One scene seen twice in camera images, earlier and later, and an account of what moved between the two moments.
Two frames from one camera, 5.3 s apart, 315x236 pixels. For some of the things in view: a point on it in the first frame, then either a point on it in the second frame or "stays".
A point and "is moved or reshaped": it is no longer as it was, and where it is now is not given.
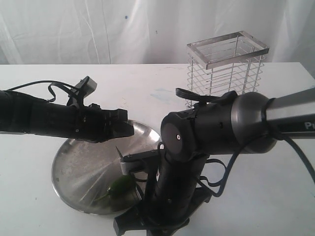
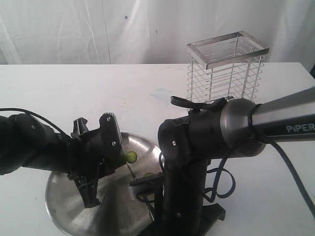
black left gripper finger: (124, 129) -> (88, 187)
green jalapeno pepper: (121, 190) -> (131, 157)
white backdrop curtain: (43, 32) stays
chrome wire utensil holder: (219, 65) stays
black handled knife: (127, 162) is moved or reshaped
